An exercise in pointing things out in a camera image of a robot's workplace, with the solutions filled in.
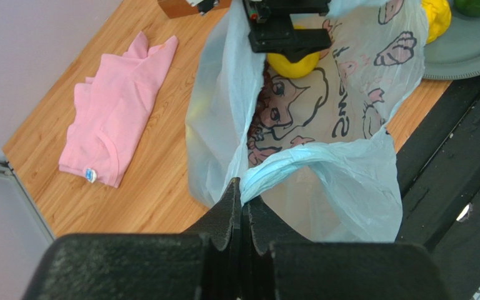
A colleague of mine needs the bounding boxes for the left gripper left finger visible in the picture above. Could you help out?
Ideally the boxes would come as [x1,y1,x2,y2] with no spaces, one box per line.
[24,178,241,299]

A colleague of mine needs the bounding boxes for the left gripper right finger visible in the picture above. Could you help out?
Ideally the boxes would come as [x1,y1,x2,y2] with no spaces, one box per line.
[242,197,451,299]

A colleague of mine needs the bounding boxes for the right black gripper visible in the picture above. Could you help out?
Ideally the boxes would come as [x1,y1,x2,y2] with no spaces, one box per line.
[243,0,332,63]

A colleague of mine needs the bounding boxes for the yellow fake lemon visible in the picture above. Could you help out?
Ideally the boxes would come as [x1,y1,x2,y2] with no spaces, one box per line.
[266,24,321,80]

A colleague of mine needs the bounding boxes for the light blue plastic bag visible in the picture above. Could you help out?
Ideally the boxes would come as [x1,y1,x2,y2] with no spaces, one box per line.
[186,1,428,243]

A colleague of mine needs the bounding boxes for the yellow fake fruit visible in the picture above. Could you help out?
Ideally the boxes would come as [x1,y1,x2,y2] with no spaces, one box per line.
[421,0,452,44]

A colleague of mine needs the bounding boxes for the dark green fake lime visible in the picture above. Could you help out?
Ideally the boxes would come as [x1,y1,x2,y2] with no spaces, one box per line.
[454,0,480,17]

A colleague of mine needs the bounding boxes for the dark red fake grapes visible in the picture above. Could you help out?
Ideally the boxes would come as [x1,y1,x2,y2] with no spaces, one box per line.
[247,61,273,149]

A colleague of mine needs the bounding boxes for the wooden compartment tray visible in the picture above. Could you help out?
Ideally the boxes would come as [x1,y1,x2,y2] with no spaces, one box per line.
[157,0,232,19]

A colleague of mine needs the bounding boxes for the pink cloth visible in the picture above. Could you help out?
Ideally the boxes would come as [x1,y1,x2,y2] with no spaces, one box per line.
[58,32,179,188]

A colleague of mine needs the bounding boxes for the grey-blue round plate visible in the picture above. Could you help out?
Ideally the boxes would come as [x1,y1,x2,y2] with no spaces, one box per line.
[423,1,480,81]

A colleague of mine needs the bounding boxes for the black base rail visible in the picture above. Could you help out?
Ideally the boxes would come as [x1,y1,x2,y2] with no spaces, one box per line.
[397,76,480,299]

